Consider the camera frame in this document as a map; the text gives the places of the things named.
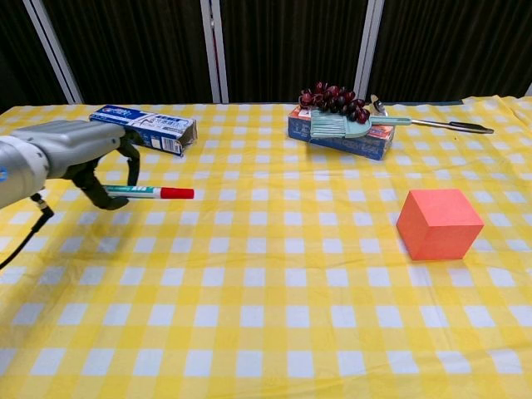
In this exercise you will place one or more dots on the white partition frame post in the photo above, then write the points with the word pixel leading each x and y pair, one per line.
pixel 216 62
pixel 54 50
pixel 367 54

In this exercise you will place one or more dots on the dark red grape bunch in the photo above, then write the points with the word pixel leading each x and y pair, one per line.
pixel 332 99

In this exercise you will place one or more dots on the red-capped green white marker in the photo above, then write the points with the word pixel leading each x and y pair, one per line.
pixel 174 193

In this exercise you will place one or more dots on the pink cube block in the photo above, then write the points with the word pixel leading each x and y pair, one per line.
pixel 444 241

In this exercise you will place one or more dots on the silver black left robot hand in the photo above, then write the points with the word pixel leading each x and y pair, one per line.
pixel 75 145

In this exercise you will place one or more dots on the yellow checked tablecloth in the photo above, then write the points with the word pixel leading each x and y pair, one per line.
pixel 266 311

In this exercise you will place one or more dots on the mint green slotted kitchen tool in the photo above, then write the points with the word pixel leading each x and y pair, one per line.
pixel 328 126

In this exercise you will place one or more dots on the blue and red toothpaste box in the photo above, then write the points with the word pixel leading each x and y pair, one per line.
pixel 353 147

